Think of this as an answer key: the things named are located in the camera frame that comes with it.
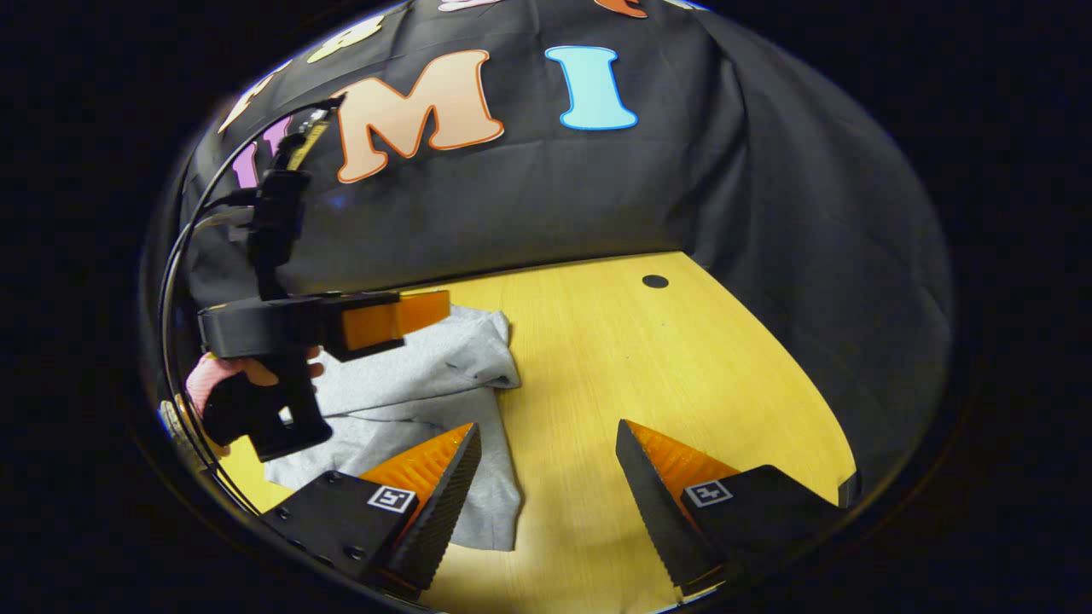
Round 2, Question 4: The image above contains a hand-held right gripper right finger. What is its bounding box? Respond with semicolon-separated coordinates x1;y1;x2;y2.
614;419;858;598

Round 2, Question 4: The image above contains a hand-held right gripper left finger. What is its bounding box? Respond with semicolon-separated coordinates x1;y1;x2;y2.
258;423;483;600

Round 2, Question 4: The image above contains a grey zip-neck sweatshirt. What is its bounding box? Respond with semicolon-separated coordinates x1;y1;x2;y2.
264;305;523;552

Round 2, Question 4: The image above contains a black backdrop cloth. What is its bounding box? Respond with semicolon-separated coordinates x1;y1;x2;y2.
166;0;952;478

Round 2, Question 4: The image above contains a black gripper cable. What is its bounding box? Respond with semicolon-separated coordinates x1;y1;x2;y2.
158;94;346;513

